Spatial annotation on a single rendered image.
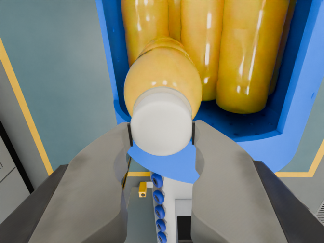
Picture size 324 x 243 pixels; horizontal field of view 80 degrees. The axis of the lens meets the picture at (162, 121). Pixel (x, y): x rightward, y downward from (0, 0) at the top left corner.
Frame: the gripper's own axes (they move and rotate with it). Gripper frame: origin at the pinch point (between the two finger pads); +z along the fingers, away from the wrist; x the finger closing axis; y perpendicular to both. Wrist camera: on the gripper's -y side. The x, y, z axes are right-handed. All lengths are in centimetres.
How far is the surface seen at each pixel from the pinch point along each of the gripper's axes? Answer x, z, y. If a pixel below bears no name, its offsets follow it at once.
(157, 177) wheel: -3.9, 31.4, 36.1
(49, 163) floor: -116, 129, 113
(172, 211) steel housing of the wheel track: 0, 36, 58
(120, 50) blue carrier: -7.2, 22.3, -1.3
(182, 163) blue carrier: 1.7, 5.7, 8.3
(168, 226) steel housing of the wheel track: -1, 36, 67
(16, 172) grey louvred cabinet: -140, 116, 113
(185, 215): 4, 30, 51
